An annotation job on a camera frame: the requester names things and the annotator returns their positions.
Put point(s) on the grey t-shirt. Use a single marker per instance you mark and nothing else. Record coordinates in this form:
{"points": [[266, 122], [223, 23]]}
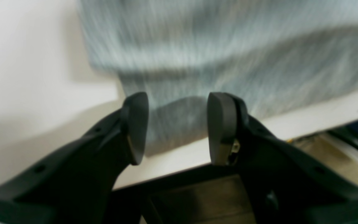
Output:
{"points": [[277, 55]]}

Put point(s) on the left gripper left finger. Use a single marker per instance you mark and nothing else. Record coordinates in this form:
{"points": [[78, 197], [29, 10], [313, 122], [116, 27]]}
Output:
{"points": [[72, 184]]}

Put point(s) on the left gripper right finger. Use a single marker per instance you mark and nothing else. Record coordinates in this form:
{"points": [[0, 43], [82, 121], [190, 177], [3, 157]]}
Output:
{"points": [[284, 184]]}

